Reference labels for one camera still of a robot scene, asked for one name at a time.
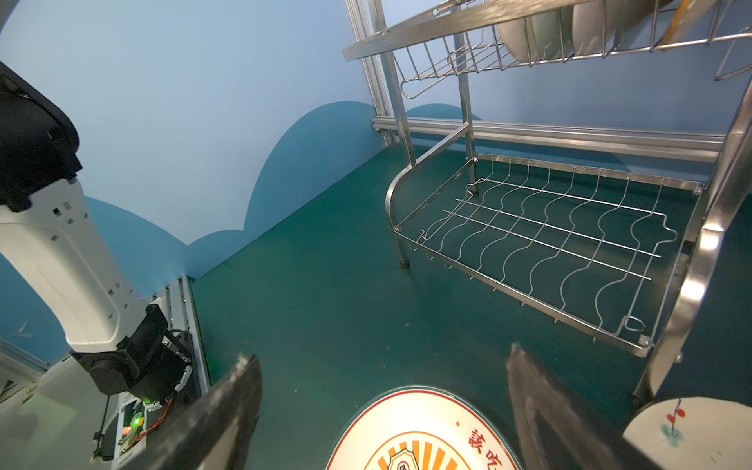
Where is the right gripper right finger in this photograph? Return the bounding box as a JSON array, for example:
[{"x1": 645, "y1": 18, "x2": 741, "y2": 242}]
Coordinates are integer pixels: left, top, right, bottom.
[{"x1": 506, "y1": 343, "x2": 658, "y2": 469}]

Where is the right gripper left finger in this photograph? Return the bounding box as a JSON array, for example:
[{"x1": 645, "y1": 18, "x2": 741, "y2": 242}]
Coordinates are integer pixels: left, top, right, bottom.
[{"x1": 123, "y1": 356, "x2": 262, "y2": 469}]

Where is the white plate dark lettered rim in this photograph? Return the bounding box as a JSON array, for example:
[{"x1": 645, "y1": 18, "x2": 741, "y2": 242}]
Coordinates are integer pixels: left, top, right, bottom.
[{"x1": 572, "y1": 0, "x2": 655, "y2": 56}]

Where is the light green flower plate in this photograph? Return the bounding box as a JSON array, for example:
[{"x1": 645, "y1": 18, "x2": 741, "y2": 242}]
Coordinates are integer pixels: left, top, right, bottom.
[{"x1": 495, "y1": 6, "x2": 574, "y2": 63}]

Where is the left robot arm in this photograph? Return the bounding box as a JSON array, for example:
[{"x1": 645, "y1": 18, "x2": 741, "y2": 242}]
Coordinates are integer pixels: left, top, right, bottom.
[{"x1": 1, "y1": 65, "x2": 193, "y2": 403}]

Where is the stainless steel dish rack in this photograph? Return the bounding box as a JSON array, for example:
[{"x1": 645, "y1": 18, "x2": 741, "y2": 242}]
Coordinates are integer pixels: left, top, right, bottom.
[{"x1": 344, "y1": 1, "x2": 751, "y2": 405}]

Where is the left controller board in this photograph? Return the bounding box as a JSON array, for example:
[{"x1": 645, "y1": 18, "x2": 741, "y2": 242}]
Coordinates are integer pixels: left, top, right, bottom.
[{"x1": 116, "y1": 399, "x2": 145, "y2": 456}]

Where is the cream floral plate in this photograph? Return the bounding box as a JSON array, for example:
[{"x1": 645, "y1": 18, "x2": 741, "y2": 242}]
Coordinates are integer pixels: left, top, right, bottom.
[{"x1": 623, "y1": 397, "x2": 751, "y2": 469}]

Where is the orange sunburst plate front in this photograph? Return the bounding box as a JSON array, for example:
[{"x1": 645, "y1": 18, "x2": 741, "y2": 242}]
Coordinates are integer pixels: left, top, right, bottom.
[{"x1": 326, "y1": 386, "x2": 523, "y2": 469}]

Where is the rear aluminium frame bar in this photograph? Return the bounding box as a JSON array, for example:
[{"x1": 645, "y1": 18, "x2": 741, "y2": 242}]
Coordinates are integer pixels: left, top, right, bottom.
[{"x1": 371, "y1": 114, "x2": 727, "y2": 165}]

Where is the left aluminium frame post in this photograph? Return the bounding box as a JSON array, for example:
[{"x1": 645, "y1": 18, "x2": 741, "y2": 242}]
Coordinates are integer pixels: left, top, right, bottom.
[{"x1": 346, "y1": 0, "x2": 396, "y2": 125}]

